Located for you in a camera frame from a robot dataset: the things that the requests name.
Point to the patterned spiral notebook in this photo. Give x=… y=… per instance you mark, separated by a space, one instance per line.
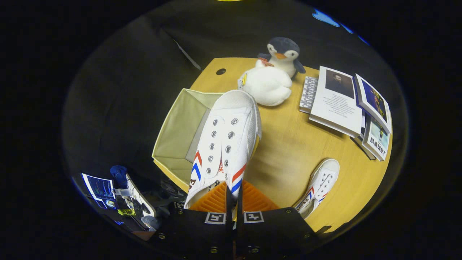
x=309 y=94

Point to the pale green cover book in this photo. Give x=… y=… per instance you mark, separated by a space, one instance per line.
x=377 y=139

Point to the white portrait cover book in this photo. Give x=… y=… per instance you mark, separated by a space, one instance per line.
x=335 y=104

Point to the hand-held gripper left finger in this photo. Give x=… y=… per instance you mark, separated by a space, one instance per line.
x=229 y=202

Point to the blue cloth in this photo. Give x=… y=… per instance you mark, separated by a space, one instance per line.
x=119 y=173

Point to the white striped canvas shoe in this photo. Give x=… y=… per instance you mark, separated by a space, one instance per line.
x=223 y=144
x=319 y=184

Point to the grey penguin plush toy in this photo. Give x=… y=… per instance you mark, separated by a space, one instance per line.
x=283 y=52

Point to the cream fabric storage box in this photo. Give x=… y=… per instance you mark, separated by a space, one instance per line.
x=177 y=137

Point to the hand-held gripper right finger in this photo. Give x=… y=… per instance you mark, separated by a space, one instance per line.
x=239 y=202

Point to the open laptop computer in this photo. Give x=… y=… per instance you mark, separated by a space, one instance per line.
x=99 y=189

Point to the white duck plush toy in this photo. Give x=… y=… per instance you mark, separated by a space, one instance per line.
x=267 y=85

